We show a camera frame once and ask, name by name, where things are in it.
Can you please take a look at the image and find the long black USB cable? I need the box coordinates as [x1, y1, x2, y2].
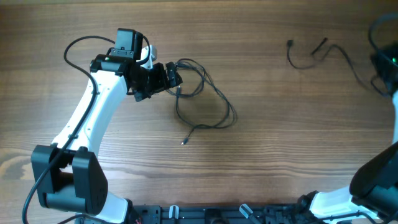
[166, 58, 239, 146]

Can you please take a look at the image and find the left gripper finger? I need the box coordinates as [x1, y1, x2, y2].
[167, 74, 183, 90]
[165, 62, 176, 77]

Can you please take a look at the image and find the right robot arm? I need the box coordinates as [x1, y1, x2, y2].
[275, 130, 397, 223]

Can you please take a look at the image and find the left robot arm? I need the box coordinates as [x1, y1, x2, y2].
[27, 28, 182, 223]

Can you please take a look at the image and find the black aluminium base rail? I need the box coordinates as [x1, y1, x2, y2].
[123, 204, 331, 224]

